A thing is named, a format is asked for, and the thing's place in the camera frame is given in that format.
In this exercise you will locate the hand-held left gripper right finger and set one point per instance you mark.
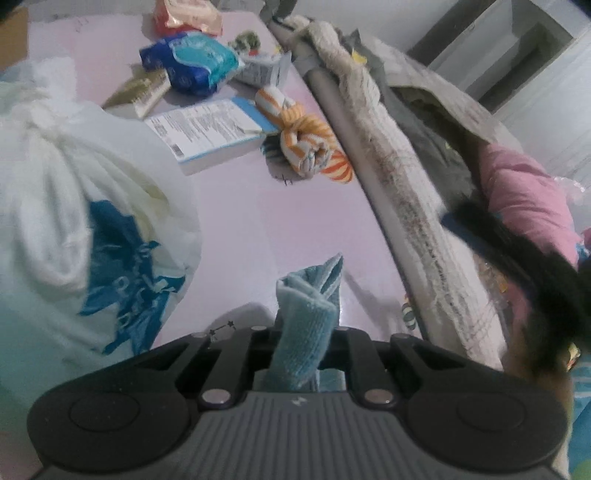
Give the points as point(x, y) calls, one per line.
point(351, 344)

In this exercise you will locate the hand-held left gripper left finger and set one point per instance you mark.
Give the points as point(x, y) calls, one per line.
point(263, 341)

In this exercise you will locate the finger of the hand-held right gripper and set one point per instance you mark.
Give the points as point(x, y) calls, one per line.
point(475, 226)

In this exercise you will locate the light blue towel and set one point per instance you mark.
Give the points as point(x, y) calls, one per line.
point(304, 314)

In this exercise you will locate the orange striped cloth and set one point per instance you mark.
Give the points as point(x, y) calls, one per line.
point(307, 138)

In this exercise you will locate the white book blue edge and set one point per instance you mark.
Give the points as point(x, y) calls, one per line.
point(207, 131)

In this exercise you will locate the white blue wipes pack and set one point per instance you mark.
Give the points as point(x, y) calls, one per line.
point(268, 69)

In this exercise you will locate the blue white soft pack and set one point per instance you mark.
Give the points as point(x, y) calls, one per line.
point(194, 60)

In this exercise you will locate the pink pillow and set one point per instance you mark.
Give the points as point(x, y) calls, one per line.
point(526, 194)

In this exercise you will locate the white knit blanket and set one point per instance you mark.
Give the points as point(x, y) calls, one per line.
point(401, 152)

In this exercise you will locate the grey bedding yellow print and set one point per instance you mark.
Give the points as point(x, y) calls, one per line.
point(415, 106)

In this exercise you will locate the white plastic bag blue print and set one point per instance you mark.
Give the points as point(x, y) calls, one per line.
point(69, 207)

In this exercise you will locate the small green tan box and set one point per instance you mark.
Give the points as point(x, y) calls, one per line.
point(138, 92)

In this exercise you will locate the orange snack packet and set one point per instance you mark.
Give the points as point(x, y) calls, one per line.
point(184, 16)

